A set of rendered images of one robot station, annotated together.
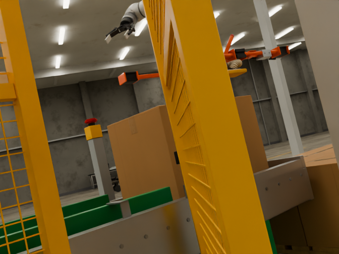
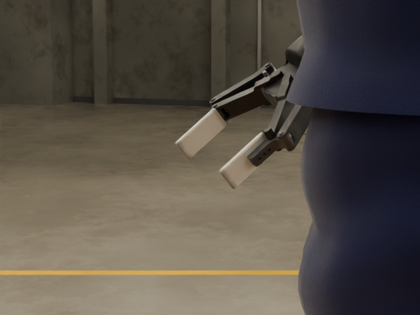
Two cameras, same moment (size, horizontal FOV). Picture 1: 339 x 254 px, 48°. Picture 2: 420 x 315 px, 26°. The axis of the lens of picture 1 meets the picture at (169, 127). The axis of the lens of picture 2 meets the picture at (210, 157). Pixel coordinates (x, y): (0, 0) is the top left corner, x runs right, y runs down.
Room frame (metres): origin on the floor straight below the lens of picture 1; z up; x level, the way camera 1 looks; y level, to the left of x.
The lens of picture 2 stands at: (1.33, -0.53, 1.66)
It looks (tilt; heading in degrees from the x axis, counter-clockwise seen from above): 8 degrees down; 40
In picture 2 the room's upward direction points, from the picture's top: straight up
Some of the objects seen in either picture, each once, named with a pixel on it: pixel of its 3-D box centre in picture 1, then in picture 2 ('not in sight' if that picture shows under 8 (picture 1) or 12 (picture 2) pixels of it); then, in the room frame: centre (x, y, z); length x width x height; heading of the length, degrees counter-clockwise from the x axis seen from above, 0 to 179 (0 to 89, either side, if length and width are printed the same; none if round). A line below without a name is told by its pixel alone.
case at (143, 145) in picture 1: (190, 150); not in sight; (1.81, -0.07, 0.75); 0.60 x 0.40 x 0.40; 131
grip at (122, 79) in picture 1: (128, 78); not in sight; (2.03, 0.16, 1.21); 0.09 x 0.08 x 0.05; 31
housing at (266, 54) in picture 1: (263, 54); not in sight; (2.20, -0.63, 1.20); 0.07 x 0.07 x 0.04; 31
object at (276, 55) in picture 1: (279, 52); not in sight; (2.27, -0.75, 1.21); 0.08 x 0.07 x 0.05; 121
